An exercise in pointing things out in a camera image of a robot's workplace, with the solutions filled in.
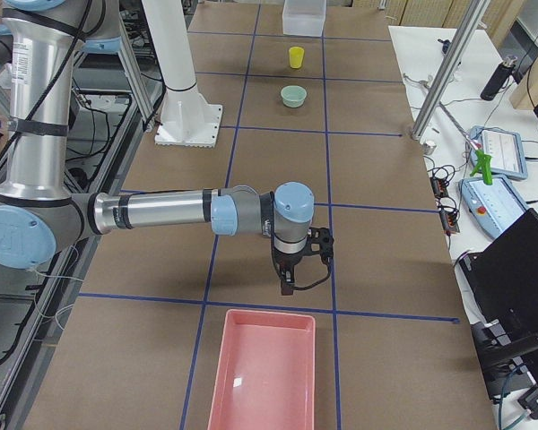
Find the blue teach pendant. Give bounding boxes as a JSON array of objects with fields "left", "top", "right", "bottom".
[
  {"left": 469, "top": 126, "right": 528, "bottom": 180},
  {"left": 459, "top": 174, "right": 529, "bottom": 239}
]

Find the yellow plastic cup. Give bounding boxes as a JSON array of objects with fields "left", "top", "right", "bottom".
[{"left": 288, "top": 46, "right": 305, "bottom": 70}]

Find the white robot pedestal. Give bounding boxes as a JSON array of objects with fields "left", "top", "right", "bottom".
[{"left": 143, "top": 0, "right": 223, "bottom": 148}]

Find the blue teach pendant far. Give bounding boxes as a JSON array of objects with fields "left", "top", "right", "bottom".
[{"left": 469, "top": 126, "right": 528, "bottom": 180}]

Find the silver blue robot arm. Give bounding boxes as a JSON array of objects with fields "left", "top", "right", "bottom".
[{"left": 0, "top": 1, "right": 334, "bottom": 296}]

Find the clear plastic storage box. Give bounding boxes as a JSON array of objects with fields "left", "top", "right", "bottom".
[{"left": 282, "top": 0, "right": 326, "bottom": 37}]

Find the pink plastic tray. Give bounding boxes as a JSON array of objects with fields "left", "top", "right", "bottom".
[{"left": 208, "top": 309, "right": 316, "bottom": 429}]

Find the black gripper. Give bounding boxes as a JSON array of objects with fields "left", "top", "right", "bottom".
[{"left": 271, "top": 227, "right": 334, "bottom": 296}]

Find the blue teach pendant near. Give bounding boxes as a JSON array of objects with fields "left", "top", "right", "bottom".
[{"left": 459, "top": 174, "right": 529, "bottom": 239}]

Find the green handled reach grabber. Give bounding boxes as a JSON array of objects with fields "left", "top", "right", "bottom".
[{"left": 438, "top": 102, "right": 493, "bottom": 185}]

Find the black laptop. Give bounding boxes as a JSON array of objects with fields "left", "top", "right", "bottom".
[{"left": 457, "top": 207, "right": 538, "bottom": 335}]

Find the aluminium frame post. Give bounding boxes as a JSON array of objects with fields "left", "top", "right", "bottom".
[{"left": 411, "top": 0, "right": 490, "bottom": 141}]

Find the black water bottle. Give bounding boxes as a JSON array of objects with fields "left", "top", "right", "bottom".
[{"left": 480, "top": 55, "right": 517, "bottom": 101}]

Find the mint green bowl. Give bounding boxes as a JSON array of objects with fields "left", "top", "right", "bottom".
[{"left": 280, "top": 85, "right": 307, "bottom": 108}]

